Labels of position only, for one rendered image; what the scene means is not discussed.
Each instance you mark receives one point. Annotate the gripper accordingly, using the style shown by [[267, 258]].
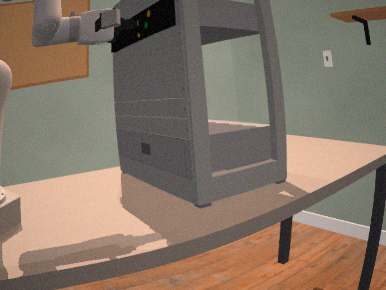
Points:
[[87, 34]]

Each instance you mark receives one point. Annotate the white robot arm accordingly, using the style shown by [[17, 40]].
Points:
[[47, 16]]

